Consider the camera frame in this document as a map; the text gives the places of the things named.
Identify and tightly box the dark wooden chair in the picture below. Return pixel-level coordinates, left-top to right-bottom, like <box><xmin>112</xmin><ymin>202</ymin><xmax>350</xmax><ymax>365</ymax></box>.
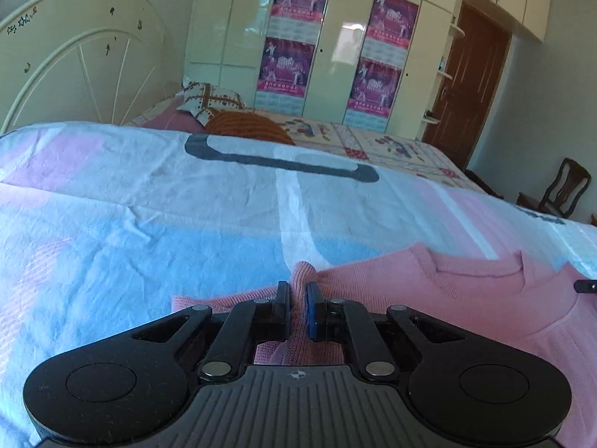
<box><xmin>515</xmin><ymin>158</ymin><xmax>592</xmax><ymax>220</ymax></box>

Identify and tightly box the white arched headboard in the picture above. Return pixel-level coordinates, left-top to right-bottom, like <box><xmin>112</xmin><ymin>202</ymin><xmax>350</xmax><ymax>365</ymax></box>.
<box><xmin>0</xmin><ymin>0</ymin><xmax>181</xmax><ymax>134</ymax></box>

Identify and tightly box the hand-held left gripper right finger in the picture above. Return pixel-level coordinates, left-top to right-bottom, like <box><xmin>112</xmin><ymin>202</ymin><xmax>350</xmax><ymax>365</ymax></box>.
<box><xmin>305</xmin><ymin>281</ymin><xmax>468</xmax><ymax>382</ymax></box>

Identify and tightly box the patterned pillow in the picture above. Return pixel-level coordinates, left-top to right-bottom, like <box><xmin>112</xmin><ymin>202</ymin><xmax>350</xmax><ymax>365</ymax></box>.
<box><xmin>176</xmin><ymin>81</ymin><xmax>248</xmax><ymax>123</ymax></box>

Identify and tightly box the brown knitted cushion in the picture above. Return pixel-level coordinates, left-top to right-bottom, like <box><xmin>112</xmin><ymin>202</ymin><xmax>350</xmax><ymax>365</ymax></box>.
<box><xmin>204</xmin><ymin>108</ymin><xmax>296</xmax><ymax>146</ymax></box>

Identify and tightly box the patterned blue pink bedsheet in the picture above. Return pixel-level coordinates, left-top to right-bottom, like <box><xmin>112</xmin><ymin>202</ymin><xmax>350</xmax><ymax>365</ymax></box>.
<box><xmin>0</xmin><ymin>121</ymin><xmax>597</xmax><ymax>448</ymax></box>

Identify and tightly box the cream glossy wardrobe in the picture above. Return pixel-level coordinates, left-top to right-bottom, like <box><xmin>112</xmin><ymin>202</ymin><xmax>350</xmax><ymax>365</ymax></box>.
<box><xmin>184</xmin><ymin>0</ymin><xmax>460</xmax><ymax>139</ymax></box>

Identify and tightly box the white corner shelf unit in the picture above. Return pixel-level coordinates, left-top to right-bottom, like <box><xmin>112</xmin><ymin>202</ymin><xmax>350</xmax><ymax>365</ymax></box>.
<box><xmin>422</xmin><ymin>22</ymin><xmax>466</xmax><ymax>125</ymax></box>

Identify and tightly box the floral quilt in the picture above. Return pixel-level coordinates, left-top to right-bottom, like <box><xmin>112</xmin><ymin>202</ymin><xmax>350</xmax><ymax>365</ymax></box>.
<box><xmin>125</xmin><ymin>98</ymin><xmax>503</xmax><ymax>199</ymax></box>

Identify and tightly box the brown wooden door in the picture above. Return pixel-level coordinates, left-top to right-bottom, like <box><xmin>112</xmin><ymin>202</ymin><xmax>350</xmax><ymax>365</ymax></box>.
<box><xmin>422</xmin><ymin>2</ymin><xmax>512</xmax><ymax>171</ymax></box>

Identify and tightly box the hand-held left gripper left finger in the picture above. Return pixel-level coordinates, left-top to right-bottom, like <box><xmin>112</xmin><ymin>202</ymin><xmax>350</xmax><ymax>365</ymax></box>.
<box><xmin>131</xmin><ymin>281</ymin><xmax>293</xmax><ymax>382</ymax></box>

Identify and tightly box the pink knit sweater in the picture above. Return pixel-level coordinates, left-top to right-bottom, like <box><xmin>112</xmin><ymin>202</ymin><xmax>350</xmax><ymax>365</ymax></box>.
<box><xmin>172</xmin><ymin>243</ymin><xmax>597</xmax><ymax>448</ymax></box>

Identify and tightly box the pink wall poster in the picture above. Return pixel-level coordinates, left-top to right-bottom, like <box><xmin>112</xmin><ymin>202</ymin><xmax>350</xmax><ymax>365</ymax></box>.
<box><xmin>269</xmin><ymin>0</ymin><xmax>333</xmax><ymax>41</ymax></box>
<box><xmin>362</xmin><ymin>0</ymin><xmax>420</xmax><ymax>62</ymax></box>
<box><xmin>255</xmin><ymin>37</ymin><xmax>317</xmax><ymax>112</ymax></box>
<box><xmin>344</xmin><ymin>57</ymin><xmax>403</xmax><ymax>130</ymax></box>

